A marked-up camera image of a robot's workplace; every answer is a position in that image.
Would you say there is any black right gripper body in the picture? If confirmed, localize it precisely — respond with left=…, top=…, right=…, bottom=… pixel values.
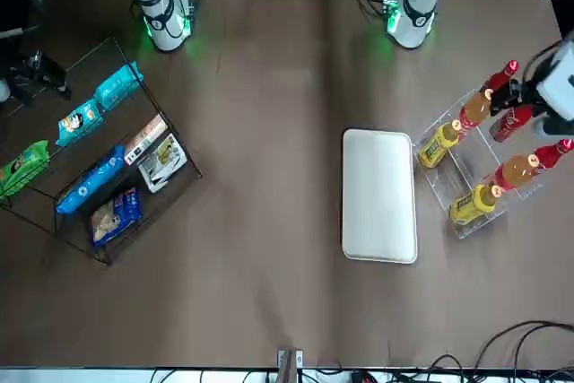
left=8, top=51, right=53, bottom=100

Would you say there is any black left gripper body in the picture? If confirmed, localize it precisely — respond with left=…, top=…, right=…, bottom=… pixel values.
left=518, top=81, right=547, bottom=118

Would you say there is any red cola bottle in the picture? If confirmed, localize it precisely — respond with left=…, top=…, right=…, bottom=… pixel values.
left=533, top=138, right=574, bottom=171
left=479, top=59, right=520, bottom=93
left=488, top=104, right=535, bottom=143

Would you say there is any small teal chips packet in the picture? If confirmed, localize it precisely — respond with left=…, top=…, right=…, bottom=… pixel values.
left=55, top=99, right=105, bottom=147

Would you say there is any white rectangular tray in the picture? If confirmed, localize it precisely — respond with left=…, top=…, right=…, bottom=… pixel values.
left=341, top=128, right=419, bottom=265

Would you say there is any green chips packet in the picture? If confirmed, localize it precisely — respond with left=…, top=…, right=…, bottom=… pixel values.
left=0, top=139, right=50, bottom=200

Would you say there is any clear acrylic bottle shelf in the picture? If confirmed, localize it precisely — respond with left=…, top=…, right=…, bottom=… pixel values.
left=412, top=86, right=551, bottom=240

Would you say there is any orange tea bottle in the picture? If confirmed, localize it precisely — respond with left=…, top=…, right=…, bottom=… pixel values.
left=457, top=88, right=494, bottom=134
left=494, top=153, right=541, bottom=194

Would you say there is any large teal snack packet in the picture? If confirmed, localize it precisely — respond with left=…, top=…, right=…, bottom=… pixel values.
left=92, top=62, right=144, bottom=111

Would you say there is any yellow drink bottle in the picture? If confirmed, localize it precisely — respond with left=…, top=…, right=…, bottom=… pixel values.
left=419, top=118, right=463, bottom=170
left=449, top=183, right=503, bottom=226

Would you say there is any long blue biscuit packet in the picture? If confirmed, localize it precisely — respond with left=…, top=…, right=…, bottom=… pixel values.
left=54, top=144, right=126, bottom=216

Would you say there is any white green snack packet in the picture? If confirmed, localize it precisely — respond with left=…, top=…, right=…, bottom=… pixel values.
left=136, top=131, right=188, bottom=195

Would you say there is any blue cracker bag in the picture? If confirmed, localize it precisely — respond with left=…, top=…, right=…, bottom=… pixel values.
left=89, top=185, right=144, bottom=248

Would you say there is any black wire basket shelf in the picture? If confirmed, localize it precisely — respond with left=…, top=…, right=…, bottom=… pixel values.
left=0, top=35, right=204, bottom=266

